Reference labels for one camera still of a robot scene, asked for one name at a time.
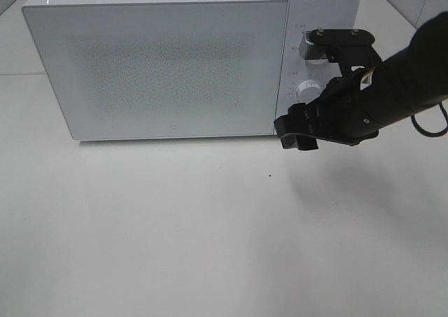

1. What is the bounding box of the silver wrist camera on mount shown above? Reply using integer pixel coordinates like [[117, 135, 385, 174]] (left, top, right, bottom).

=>
[[299, 29, 382, 76]]

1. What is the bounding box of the white microwave oven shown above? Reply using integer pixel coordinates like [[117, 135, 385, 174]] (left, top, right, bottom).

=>
[[21, 0, 361, 144]]

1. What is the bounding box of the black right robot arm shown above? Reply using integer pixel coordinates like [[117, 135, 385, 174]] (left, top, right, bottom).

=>
[[274, 12, 447, 150]]

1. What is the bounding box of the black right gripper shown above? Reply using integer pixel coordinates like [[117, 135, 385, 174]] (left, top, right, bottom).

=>
[[274, 70, 379, 151]]

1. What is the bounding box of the upper white power knob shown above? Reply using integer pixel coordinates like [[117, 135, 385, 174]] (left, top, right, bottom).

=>
[[302, 31, 333, 66]]

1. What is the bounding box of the white microwave door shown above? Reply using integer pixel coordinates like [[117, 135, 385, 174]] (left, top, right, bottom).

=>
[[22, 1, 288, 141]]

